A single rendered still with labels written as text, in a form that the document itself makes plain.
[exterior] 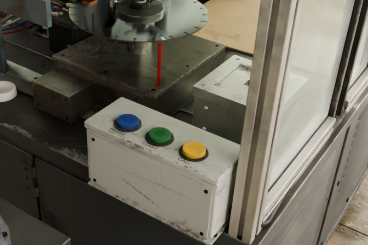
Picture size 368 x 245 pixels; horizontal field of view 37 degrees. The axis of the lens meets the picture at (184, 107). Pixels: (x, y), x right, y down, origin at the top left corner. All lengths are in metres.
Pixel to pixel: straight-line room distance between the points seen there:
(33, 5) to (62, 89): 0.20
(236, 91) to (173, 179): 0.27
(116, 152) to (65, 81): 0.34
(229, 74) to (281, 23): 0.43
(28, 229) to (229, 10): 1.13
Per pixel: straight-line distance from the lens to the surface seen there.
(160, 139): 0.93
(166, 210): 0.98
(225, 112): 1.10
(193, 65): 1.29
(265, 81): 0.81
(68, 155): 1.17
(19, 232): 1.01
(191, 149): 0.92
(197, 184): 0.90
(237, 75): 1.17
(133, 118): 0.98
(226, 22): 1.79
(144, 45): 1.32
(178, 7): 1.35
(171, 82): 1.22
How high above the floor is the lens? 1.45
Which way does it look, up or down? 32 degrees down
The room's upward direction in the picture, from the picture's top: 4 degrees clockwise
